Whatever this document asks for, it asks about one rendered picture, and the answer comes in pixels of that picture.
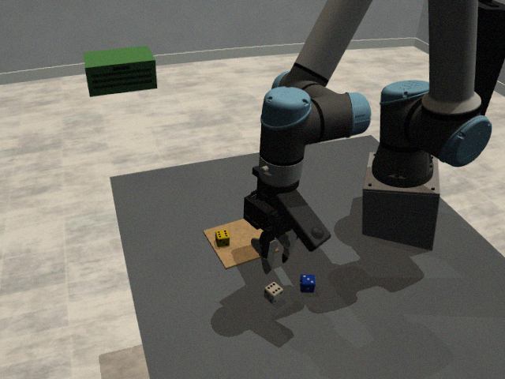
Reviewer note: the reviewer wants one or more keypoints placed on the tan square mat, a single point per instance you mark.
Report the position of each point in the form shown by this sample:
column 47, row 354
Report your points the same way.
column 240, row 249

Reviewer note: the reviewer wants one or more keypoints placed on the white die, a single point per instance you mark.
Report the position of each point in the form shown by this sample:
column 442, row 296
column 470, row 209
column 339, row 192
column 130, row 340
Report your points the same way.
column 273, row 292

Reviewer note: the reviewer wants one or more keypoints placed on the blue die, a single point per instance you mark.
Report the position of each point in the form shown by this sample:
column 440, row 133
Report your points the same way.
column 307, row 283

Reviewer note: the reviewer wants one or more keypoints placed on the yellow die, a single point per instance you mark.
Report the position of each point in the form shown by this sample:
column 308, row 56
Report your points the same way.
column 222, row 238

